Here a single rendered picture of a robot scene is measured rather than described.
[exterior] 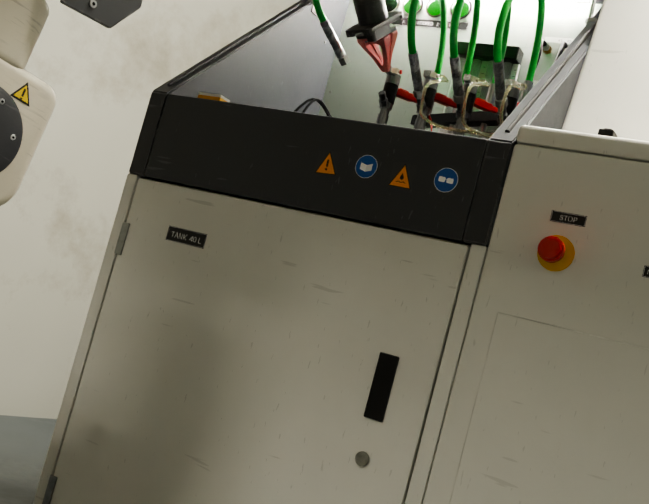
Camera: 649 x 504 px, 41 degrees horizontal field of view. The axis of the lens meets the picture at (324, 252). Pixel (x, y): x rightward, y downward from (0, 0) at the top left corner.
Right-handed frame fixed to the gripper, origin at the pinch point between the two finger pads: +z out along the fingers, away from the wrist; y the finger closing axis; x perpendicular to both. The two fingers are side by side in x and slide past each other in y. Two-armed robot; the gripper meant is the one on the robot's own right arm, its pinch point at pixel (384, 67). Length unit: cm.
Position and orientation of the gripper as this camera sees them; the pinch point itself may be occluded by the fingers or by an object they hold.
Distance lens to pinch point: 168.0
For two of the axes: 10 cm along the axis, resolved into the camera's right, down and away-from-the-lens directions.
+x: -7.3, -1.1, 6.7
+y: 6.3, -4.9, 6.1
